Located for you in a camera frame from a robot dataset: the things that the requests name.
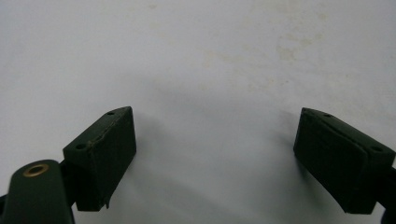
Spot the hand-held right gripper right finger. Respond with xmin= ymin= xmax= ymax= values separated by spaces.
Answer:
xmin=292 ymin=106 xmax=396 ymax=216

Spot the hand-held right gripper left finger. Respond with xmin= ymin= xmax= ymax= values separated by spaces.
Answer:
xmin=62 ymin=105 xmax=137 ymax=213

